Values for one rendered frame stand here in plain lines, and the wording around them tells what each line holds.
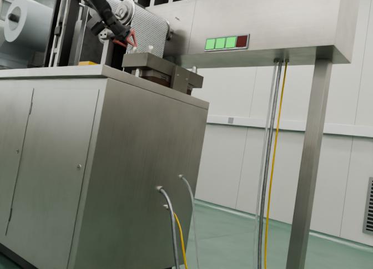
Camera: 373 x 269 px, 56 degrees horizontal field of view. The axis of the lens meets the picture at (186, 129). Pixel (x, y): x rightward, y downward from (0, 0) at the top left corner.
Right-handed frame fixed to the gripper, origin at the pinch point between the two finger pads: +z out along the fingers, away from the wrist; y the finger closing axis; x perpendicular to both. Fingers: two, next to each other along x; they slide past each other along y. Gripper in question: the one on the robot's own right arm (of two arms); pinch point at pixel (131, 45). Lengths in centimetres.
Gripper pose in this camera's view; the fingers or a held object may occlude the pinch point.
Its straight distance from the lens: 172.6
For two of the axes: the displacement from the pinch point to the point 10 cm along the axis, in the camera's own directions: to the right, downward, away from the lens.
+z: 5.0, 5.9, 6.3
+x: 4.6, -8.0, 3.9
